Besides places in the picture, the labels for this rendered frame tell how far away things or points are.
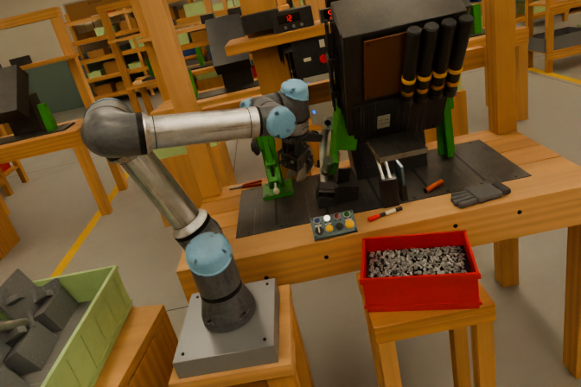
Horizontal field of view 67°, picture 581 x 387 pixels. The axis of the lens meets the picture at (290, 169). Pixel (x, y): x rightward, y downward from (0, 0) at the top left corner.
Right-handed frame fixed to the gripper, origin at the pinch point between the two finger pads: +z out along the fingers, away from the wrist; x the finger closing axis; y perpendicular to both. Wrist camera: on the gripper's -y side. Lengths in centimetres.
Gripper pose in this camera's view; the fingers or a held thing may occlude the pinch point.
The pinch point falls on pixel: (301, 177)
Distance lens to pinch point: 143.3
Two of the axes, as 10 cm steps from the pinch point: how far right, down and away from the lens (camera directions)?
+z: 0.3, 7.7, 6.4
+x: 8.3, 3.4, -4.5
